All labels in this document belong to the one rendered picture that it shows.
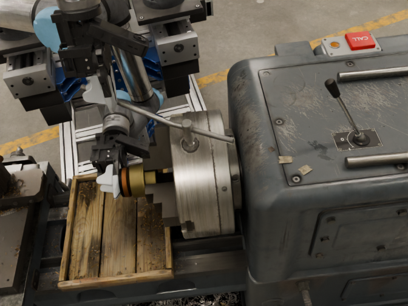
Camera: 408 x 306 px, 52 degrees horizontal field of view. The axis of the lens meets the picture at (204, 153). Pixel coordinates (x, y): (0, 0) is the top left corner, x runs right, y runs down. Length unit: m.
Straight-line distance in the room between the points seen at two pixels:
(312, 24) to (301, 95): 2.49
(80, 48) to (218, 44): 2.50
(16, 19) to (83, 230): 0.59
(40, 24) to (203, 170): 0.51
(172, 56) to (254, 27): 2.03
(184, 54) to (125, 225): 0.60
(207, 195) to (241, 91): 0.27
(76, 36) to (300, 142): 0.49
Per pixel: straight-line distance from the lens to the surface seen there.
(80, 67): 0.82
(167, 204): 0.98
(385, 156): 0.88
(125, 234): 1.22
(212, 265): 1.16
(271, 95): 0.98
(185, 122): 0.84
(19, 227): 1.24
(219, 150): 0.91
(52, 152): 2.74
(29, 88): 1.47
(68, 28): 0.81
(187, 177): 0.90
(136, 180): 1.03
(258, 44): 3.23
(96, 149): 1.12
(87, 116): 2.56
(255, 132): 0.91
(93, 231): 1.26
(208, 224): 0.96
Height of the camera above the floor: 1.93
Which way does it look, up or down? 51 degrees down
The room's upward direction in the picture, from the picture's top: 7 degrees counter-clockwise
